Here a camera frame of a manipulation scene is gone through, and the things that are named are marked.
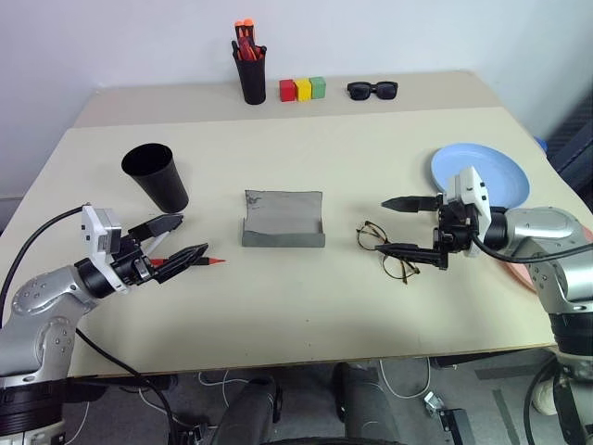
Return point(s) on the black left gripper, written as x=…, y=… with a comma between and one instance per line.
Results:
x=134, y=268

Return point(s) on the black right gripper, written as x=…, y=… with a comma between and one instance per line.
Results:
x=456, y=229

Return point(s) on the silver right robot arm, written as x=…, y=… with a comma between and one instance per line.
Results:
x=549, y=236

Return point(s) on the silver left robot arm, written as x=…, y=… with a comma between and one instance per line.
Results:
x=44, y=296

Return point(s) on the white pen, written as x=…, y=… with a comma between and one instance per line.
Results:
x=160, y=241

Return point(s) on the tortoiseshell eyeglasses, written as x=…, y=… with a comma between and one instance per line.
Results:
x=375, y=236

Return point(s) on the red pen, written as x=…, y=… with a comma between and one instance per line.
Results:
x=215, y=262

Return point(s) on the empty black cup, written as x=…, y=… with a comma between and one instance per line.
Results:
x=160, y=181

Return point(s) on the light blue plate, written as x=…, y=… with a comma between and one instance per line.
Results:
x=491, y=171

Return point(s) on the grey open glasses case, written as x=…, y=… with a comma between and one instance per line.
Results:
x=282, y=218

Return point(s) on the pink plate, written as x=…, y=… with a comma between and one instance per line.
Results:
x=521, y=275

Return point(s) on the black sunglasses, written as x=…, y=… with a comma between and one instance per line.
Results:
x=372, y=90

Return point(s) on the small blue object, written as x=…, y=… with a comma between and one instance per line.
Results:
x=541, y=144

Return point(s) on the green wooden block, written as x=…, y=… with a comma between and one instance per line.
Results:
x=318, y=87

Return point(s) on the yellow wooden block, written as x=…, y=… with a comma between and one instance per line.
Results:
x=304, y=89

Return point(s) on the grey caster wheel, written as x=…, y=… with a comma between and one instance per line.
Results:
x=433, y=404

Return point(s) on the dark rounded shape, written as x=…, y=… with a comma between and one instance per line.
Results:
x=248, y=410
x=366, y=403

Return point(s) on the black pen holder cup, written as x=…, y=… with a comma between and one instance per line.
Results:
x=251, y=79

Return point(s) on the red wooden block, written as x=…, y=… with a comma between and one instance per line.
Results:
x=287, y=90

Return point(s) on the black ribbed object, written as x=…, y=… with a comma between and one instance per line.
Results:
x=572, y=139

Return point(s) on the orange black marker pen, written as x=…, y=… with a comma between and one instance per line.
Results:
x=250, y=31
x=240, y=32

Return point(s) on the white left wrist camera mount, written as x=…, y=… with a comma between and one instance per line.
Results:
x=99, y=232

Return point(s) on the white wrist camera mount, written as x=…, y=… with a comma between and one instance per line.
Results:
x=99, y=232
x=472, y=190

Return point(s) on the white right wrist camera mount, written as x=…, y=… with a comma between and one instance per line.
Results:
x=472, y=190

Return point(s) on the black floor bracket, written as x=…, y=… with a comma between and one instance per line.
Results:
x=456, y=424

